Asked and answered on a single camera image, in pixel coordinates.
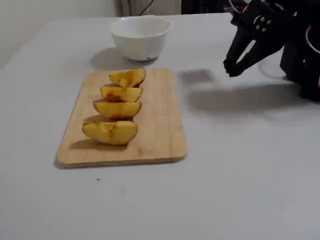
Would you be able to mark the largest yellow apple slice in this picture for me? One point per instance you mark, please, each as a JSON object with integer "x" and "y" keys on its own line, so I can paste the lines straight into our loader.
{"x": 110, "y": 136}

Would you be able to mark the yellow apple slice red skin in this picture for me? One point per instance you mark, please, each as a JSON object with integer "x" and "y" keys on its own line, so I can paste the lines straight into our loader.
{"x": 130, "y": 76}

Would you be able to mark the white ceramic bowl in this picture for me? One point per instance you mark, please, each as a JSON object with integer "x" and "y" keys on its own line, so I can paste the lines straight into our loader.
{"x": 140, "y": 45}

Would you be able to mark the wooden cutting board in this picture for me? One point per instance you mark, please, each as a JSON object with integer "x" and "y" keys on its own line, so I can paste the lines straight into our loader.
{"x": 160, "y": 125}

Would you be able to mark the grey-brown curtain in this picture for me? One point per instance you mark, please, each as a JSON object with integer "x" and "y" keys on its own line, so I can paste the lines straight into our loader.
{"x": 165, "y": 7}

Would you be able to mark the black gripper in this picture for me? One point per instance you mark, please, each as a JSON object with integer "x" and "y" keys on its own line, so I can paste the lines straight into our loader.
{"x": 246, "y": 37}

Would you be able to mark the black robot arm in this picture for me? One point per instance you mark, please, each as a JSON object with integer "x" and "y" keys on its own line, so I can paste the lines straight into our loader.
{"x": 307, "y": 82}

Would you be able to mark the yellow apple slice red core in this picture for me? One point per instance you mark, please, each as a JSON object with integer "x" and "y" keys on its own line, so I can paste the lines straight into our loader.
{"x": 130, "y": 95}

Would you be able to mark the dark patterned cloth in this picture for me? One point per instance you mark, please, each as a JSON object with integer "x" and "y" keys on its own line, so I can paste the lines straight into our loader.
{"x": 202, "y": 6}

